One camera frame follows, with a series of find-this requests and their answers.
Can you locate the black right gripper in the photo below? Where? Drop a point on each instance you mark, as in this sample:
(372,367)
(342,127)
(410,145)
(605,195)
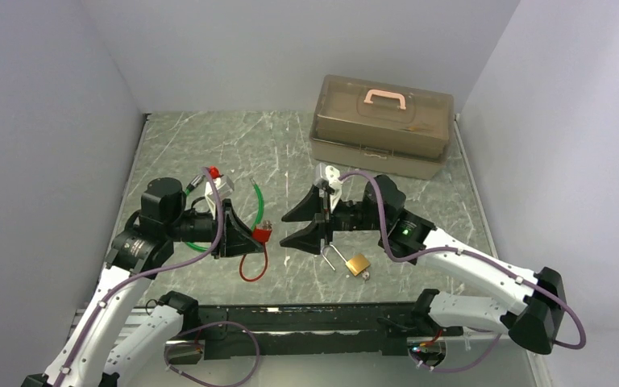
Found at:
(307,209)

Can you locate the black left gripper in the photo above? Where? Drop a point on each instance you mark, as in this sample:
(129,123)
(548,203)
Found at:
(238,238)

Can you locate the brass padlock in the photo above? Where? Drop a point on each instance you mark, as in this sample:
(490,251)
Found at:
(355,265)

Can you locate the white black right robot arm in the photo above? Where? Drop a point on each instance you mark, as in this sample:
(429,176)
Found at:
(527,306)

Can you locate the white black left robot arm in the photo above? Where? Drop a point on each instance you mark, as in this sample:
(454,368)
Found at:
(96,354)

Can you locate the beige plastic toolbox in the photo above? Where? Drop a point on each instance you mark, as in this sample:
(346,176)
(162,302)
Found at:
(381,127)

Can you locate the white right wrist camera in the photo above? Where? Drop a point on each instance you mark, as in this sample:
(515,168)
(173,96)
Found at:
(327,178)

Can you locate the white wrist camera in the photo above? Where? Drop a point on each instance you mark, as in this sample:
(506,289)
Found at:
(224,186)
(327,178)

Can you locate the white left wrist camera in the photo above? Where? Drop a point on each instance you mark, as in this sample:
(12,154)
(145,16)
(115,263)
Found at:
(224,186)

